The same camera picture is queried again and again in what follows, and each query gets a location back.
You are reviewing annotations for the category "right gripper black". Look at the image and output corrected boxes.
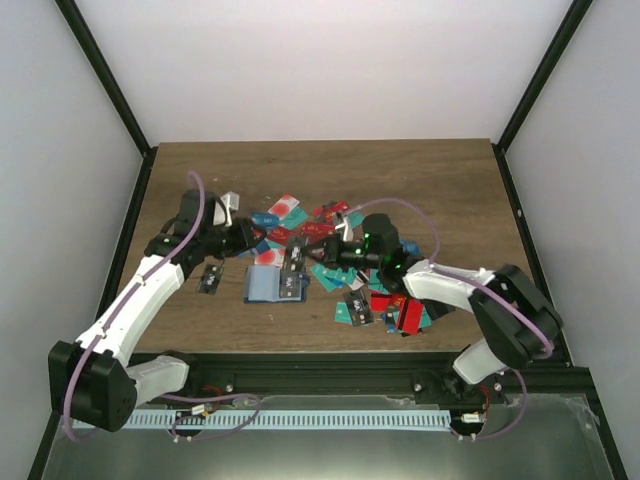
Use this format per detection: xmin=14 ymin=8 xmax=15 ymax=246
xmin=302 ymin=233 xmax=383 ymax=274

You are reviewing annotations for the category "blue leather card holder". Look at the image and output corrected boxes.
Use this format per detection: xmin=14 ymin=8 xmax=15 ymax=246
xmin=244 ymin=265 xmax=306 ymax=304

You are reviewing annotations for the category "black VIP card passed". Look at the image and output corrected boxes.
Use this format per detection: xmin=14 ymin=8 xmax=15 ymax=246
xmin=279 ymin=270 xmax=309 ymax=302

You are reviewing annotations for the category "black vip card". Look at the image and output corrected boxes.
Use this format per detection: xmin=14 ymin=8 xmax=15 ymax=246
xmin=197 ymin=264 xmax=224 ymax=295
xmin=343 ymin=289 xmax=374 ymax=327
xmin=283 ymin=236 xmax=308 ymax=271

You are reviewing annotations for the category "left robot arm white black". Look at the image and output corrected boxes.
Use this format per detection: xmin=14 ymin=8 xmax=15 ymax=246
xmin=48 ymin=189 xmax=266 ymax=432

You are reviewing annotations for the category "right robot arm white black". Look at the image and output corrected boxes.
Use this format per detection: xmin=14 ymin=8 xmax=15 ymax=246
xmin=306 ymin=214 xmax=563 ymax=403

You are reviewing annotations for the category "teal card under red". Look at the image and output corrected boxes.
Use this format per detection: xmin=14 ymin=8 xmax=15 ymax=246
xmin=311 ymin=264 xmax=357 ymax=291

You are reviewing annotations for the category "white card red circle lower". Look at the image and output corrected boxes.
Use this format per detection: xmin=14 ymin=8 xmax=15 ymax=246
xmin=254 ymin=249 xmax=285 ymax=268

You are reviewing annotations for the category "white card red circle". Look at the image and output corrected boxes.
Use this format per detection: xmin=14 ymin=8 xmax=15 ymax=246
xmin=268 ymin=194 xmax=299 ymax=220
xmin=254 ymin=249 xmax=285 ymax=268

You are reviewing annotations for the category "red card top right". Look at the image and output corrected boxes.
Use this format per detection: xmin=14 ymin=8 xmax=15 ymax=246
xmin=313 ymin=201 xmax=350 ymax=223

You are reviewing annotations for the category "white card red circle top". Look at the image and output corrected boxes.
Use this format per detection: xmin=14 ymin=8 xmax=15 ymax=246
xmin=268 ymin=194 xmax=299 ymax=220

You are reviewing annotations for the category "red gold card lower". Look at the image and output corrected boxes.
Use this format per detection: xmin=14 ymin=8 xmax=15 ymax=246
xmin=370 ymin=292 xmax=407 ymax=313

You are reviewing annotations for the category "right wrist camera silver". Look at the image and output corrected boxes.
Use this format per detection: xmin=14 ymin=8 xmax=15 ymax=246
xmin=333 ymin=212 xmax=354 ymax=242

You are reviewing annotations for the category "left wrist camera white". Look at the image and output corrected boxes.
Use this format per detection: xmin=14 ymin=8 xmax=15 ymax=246
xmin=213 ymin=191 xmax=240 ymax=227

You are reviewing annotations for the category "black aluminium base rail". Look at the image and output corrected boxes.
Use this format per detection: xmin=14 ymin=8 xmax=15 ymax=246
xmin=129 ymin=351 xmax=591 ymax=401

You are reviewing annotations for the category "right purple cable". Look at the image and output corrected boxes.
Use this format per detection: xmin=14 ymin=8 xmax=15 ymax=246
xmin=357 ymin=197 xmax=555 ymax=443

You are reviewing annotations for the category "purple cable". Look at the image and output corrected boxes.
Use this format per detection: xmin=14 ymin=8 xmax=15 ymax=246
xmin=357 ymin=197 xmax=555 ymax=443
xmin=62 ymin=169 xmax=261 ymax=443

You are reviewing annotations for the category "light blue slotted cable duct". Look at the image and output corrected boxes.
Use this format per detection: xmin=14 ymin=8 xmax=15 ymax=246
xmin=125 ymin=410 xmax=451 ymax=432

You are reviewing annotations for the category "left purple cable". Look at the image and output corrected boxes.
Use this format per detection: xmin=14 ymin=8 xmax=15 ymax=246
xmin=62 ymin=169 xmax=261 ymax=443

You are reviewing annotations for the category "left black frame post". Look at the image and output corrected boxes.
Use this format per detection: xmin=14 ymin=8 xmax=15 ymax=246
xmin=54 ymin=0 xmax=152 ymax=157

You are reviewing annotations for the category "black frame post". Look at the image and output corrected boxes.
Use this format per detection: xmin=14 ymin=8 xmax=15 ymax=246
xmin=492 ymin=0 xmax=595 ymax=151
xmin=54 ymin=0 xmax=152 ymax=157

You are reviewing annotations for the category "right black frame post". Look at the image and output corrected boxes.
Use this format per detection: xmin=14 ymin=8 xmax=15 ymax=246
xmin=492 ymin=0 xmax=595 ymax=151

